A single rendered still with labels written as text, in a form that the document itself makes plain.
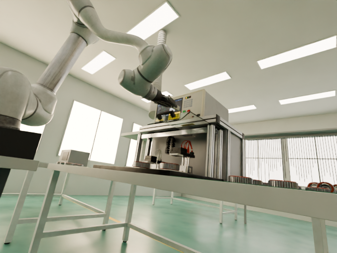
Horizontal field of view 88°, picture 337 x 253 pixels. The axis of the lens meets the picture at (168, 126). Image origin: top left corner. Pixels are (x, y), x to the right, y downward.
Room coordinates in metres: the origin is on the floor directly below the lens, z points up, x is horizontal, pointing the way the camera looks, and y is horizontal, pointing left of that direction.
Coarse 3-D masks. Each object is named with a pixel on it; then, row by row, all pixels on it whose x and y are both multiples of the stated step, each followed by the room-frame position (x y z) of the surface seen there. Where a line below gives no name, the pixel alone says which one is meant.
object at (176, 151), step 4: (176, 148) 1.03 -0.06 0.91; (180, 148) 1.00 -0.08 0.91; (184, 148) 1.02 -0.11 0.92; (172, 152) 1.04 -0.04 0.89; (176, 152) 1.02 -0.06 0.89; (180, 152) 1.00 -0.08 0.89; (184, 152) 1.02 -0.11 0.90; (176, 156) 1.05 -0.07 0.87; (180, 156) 1.03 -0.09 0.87; (184, 156) 1.08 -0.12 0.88; (188, 156) 1.06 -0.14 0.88; (192, 156) 1.08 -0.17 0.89; (188, 160) 1.08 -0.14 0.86; (188, 164) 1.08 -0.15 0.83
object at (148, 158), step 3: (147, 156) 1.19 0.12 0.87; (150, 156) 1.17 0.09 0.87; (153, 156) 1.18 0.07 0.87; (144, 159) 1.21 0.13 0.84; (147, 159) 1.19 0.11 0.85; (150, 159) 1.17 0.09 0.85; (153, 159) 1.19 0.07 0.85; (147, 162) 1.15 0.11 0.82; (150, 162) 1.17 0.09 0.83; (153, 162) 1.19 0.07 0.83; (159, 162) 1.22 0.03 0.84; (165, 162) 1.27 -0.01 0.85
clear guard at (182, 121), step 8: (184, 112) 0.81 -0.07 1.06; (192, 112) 0.81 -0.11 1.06; (152, 120) 0.93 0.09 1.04; (160, 120) 0.86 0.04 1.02; (168, 120) 0.81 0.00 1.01; (176, 120) 0.95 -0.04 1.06; (184, 120) 0.93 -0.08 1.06; (192, 120) 0.92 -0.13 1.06; (200, 120) 0.90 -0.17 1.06; (184, 128) 1.08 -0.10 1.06; (192, 128) 1.06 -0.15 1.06
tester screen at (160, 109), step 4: (176, 100) 1.17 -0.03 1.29; (180, 100) 1.14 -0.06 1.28; (176, 104) 1.16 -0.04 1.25; (180, 104) 1.14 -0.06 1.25; (160, 108) 1.27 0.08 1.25; (164, 108) 1.24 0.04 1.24; (168, 108) 1.21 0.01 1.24; (160, 112) 1.27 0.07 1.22; (180, 112) 1.13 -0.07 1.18; (156, 116) 1.29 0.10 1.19
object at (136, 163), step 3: (135, 162) 1.11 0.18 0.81; (138, 162) 1.10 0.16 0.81; (141, 162) 1.11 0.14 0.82; (144, 162) 1.11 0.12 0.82; (132, 165) 1.14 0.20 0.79; (135, 165) 1.11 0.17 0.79; (138, 165) 1.10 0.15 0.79; (141, 165) 1.10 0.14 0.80; (144, 165) 1.11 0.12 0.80; (147, 165) 1.12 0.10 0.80; (147, 168) 1.13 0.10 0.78
